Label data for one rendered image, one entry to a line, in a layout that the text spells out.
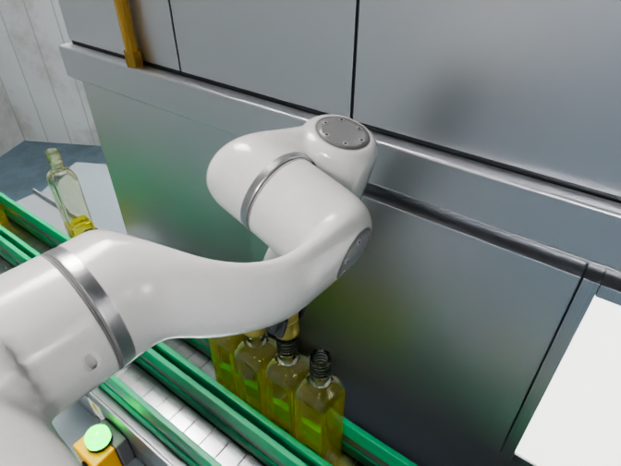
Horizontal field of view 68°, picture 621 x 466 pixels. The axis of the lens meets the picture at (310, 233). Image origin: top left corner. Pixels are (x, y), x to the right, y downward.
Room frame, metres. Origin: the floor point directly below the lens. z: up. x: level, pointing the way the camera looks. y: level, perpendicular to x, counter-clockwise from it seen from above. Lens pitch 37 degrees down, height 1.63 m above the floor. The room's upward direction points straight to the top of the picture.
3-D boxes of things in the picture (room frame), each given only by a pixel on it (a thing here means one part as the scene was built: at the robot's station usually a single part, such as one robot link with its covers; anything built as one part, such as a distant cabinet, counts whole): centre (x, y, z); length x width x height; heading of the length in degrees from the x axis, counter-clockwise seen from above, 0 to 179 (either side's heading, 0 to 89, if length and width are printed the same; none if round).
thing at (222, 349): (0.49, 0.13, 0.99); 0.06 x 0.06 x 0.21; 54
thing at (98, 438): (0.45, 0.38, 0.84); 0.04 x 0.04 x 0.03
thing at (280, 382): (0.42, 0.03, 0.99); 0.06 x 0.06 x 0.21; 54
